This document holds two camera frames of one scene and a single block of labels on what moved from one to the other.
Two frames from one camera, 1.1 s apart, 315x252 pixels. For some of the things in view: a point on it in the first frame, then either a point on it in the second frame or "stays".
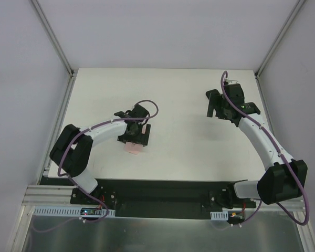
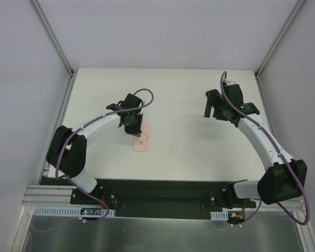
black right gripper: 216,105 stays
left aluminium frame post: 71,72 stays
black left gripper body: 136,139 to 134,127
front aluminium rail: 44,195 stays
